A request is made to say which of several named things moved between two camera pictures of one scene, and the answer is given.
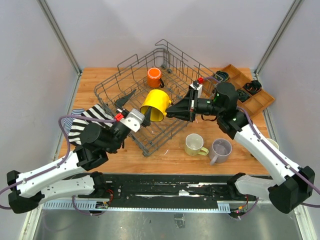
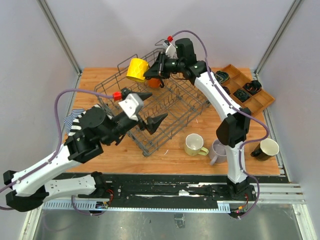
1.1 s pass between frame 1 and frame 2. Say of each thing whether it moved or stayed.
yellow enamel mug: moved
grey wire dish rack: stayed
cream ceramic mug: stayed
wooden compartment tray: stayed
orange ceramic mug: stayed
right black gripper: moved
